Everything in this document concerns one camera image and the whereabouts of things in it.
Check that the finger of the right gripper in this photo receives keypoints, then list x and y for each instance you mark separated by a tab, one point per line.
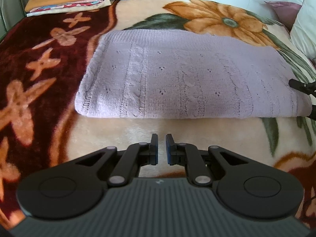
309	88

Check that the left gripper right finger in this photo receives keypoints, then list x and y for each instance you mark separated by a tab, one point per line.
188	156

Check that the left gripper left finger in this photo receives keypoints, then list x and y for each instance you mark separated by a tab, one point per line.
132	159

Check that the lilac knitted cardigan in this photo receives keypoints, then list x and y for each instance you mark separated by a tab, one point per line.
173	74

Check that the cream white pillow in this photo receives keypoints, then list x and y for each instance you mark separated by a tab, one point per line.
304	29

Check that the mauve pink pillow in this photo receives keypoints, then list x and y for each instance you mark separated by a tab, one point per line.
286	12

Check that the floral plush bed blanket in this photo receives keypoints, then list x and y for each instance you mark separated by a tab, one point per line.
44	58

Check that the red patterned folded cloth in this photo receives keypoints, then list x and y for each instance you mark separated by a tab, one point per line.
70	7

